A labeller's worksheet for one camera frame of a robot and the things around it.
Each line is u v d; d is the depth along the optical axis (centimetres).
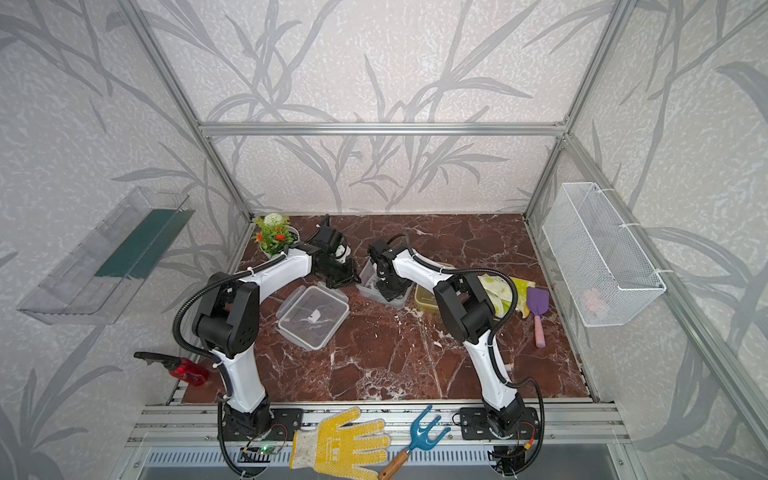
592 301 74
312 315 94
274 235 93
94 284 64
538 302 99
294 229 102
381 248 81
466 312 56
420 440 71
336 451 69
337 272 83
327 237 78
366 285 97
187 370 75
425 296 91
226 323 50
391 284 84
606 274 61
